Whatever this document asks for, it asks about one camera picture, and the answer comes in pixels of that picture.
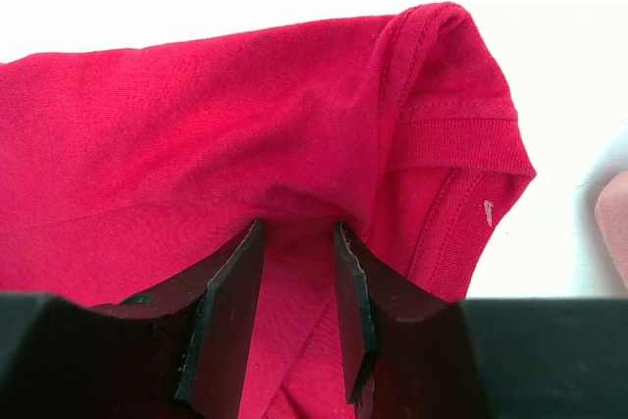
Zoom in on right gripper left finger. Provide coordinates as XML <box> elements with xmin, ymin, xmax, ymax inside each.
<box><xmin>1</xmin><ymin>220</ymin><xmax>266</xmax><ymax>418</ymax></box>

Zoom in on red t shirt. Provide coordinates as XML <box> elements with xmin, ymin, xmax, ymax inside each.
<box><xmin>1</xmin><ymin>3</ymin><xmax>535</xmax><ymax>418</ymax></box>

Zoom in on salmon t shirt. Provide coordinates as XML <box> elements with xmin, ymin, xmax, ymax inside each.
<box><xmin>595</xmin><ymin>172</ymin><xmax>628</xmax><ymax>286</ymax></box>

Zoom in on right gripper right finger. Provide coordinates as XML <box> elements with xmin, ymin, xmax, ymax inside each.
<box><xmin>334</xmin><ymin>223</ymin><xmax>627</xmax><ymax>418</ymax></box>

